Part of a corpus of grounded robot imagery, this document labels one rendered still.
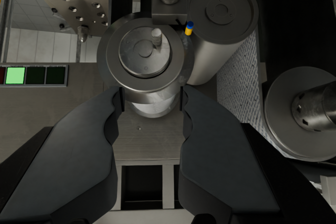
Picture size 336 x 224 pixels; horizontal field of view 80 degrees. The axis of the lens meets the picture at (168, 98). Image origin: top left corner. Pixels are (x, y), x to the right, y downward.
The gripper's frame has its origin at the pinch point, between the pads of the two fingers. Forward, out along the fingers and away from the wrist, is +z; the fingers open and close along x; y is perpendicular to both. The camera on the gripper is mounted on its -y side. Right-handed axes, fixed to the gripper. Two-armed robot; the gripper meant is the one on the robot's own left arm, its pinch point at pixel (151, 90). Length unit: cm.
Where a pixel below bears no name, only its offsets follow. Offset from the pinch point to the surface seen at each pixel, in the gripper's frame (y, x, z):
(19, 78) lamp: 20, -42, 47
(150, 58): 3.7, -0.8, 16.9
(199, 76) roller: 13.3, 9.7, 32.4
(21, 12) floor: 24, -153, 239
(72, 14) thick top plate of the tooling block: 2, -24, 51
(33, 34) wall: 54, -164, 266
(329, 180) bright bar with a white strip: 15.8, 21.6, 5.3
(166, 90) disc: 8.0, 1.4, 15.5
